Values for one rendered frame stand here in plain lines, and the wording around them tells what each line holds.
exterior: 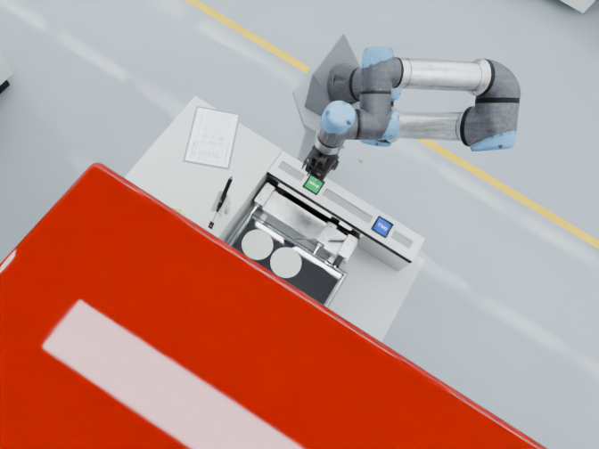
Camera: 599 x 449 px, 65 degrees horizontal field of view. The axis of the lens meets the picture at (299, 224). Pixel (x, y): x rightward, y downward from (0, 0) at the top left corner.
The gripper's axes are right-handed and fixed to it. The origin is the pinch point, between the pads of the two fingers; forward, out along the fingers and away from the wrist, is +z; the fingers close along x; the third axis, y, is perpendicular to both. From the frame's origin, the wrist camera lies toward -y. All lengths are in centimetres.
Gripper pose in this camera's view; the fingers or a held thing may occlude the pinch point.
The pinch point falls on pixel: (319, 170)
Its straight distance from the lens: 146.3
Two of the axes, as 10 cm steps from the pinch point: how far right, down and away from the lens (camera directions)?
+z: -1.3, 3.3, 9.4
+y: -5.4, 7.7, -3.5
